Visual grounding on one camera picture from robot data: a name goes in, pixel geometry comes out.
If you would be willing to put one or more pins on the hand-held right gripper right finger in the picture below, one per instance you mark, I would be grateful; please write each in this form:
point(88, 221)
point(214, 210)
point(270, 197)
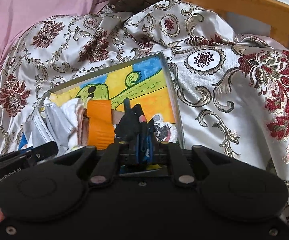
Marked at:
point(150, 152)

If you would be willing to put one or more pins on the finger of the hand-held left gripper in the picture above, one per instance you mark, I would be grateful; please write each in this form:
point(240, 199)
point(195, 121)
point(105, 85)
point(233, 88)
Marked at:
point(7, 158)
point(44, 148)

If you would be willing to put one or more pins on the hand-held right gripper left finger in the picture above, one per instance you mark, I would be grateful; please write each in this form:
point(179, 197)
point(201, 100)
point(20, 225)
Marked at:
point(137, 152)

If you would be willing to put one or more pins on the black glove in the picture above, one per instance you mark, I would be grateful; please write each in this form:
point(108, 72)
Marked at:
point(129, 127)

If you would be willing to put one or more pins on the orange ribbed cup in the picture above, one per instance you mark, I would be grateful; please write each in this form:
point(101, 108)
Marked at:
point(100, 122)

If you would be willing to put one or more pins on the metal tray with cartoon drawing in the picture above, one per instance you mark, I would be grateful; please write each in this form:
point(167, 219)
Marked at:
point(147, 87)

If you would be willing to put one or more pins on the floral satin bedspread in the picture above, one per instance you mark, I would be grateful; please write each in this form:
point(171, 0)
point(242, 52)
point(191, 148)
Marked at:
point(209, 80)

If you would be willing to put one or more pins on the pink hanging cloth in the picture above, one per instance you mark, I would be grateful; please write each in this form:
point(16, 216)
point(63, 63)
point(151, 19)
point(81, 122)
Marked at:
point(34, 5)

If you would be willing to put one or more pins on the wooden bed frame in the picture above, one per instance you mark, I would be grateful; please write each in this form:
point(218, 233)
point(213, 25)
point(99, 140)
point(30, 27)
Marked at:
point(234, 2)

